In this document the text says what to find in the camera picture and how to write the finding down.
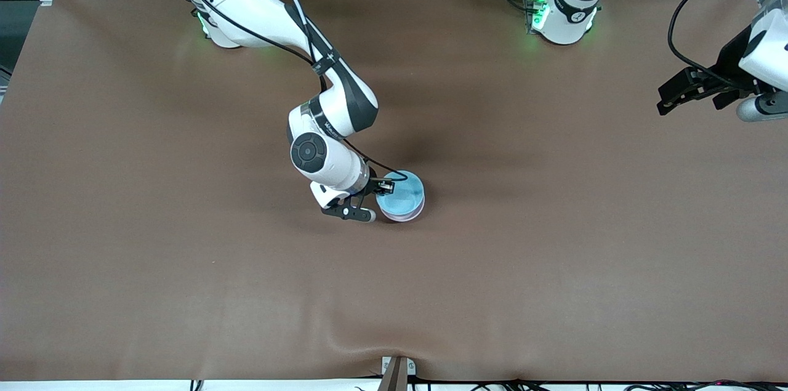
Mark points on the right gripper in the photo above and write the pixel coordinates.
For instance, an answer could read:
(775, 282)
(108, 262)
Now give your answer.
(373, 186)

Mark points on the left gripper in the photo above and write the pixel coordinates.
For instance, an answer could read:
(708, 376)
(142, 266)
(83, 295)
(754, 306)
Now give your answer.
(728, 62)

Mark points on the blue bowl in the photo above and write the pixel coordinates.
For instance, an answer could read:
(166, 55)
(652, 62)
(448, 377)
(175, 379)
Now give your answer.
(403, 197)

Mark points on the pink bowl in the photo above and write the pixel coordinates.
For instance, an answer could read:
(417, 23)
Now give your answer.
(400, 218)

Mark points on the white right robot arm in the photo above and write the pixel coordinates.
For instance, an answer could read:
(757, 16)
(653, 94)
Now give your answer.
(246, 3)

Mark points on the brown table cloth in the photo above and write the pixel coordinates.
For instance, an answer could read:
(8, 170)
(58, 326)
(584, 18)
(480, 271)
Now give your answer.
(394, 292)

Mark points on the grey metal bracket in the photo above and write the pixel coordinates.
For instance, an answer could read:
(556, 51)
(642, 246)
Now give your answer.
(385, 367)

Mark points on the brown camera pole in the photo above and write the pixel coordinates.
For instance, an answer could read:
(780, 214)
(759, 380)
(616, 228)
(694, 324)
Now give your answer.
(394, 380)

